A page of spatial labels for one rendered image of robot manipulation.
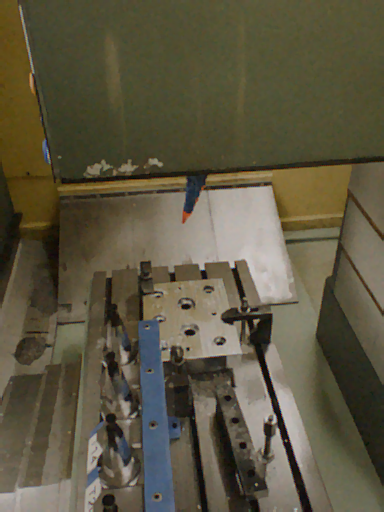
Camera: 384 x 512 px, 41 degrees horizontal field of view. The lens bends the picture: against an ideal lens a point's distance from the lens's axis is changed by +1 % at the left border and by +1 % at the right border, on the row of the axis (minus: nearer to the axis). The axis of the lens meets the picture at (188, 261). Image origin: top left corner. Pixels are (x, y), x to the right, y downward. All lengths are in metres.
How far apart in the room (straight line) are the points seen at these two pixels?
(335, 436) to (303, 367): 0.26
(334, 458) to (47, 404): 0.80
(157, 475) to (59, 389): 0.83
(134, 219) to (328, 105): 1.52
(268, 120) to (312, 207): 1.74
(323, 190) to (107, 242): 0.96
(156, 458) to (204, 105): 0.49
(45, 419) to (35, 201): 1.02
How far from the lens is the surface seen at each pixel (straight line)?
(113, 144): 0.61
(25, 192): 2.19
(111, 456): 0.75
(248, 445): 1.11
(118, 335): 0.88
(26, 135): 2.08
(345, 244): 1.44
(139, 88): 0.59
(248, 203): 2.14
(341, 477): 1.52
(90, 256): 2.01
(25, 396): 1.60
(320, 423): 1.60
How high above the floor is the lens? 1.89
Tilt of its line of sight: 37 degrees down
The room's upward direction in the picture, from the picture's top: 1 degrees counter-clockwise
